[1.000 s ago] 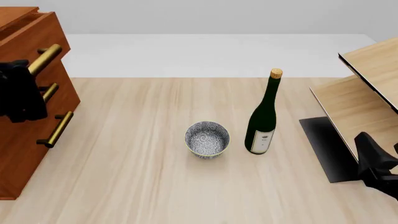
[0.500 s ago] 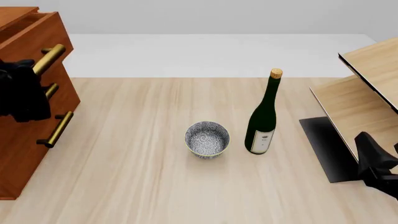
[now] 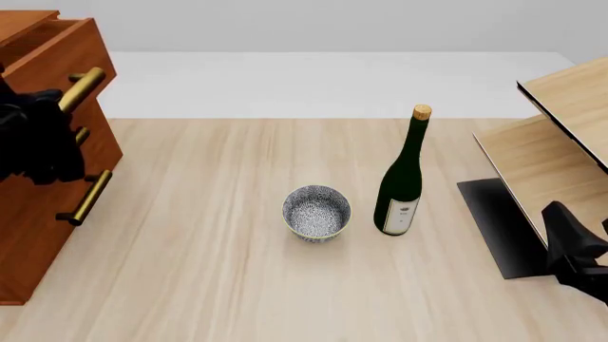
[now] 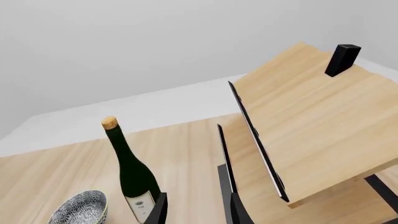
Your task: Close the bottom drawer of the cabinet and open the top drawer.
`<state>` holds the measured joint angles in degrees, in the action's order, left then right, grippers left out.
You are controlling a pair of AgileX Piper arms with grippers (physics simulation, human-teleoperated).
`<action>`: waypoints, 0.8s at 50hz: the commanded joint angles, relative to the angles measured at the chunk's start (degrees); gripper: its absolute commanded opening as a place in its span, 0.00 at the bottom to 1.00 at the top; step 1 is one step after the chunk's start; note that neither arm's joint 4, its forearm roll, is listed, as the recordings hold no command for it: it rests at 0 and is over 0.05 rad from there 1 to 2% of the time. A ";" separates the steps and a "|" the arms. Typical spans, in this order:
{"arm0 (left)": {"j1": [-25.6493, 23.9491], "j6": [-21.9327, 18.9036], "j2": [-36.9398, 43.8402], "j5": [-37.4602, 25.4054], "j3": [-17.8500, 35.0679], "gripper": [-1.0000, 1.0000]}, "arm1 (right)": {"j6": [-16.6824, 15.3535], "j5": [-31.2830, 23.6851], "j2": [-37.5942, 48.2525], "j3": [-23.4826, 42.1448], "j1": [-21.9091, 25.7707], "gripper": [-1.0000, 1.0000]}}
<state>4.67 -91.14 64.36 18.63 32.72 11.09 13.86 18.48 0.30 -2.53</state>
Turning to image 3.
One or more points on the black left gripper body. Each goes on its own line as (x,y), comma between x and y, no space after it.
(50,142)

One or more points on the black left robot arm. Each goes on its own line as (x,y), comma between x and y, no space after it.
(8,117)

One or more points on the wooden cabinet with drawers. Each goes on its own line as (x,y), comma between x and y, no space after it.
(24,22)

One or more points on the patterned blue white bowl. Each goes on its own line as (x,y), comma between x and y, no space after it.
(317,213)

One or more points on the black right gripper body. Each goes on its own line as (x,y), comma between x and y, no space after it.
(582,274)

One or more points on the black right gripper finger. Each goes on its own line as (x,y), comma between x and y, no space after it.
(605,227)
(567,231)

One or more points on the dark green wine bottle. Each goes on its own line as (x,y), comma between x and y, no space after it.
(401,185)

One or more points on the tall wooden drawer front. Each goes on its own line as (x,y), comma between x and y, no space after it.
(28,246)

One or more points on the pale wooden rack, black base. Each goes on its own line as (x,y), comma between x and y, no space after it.
(546,160)

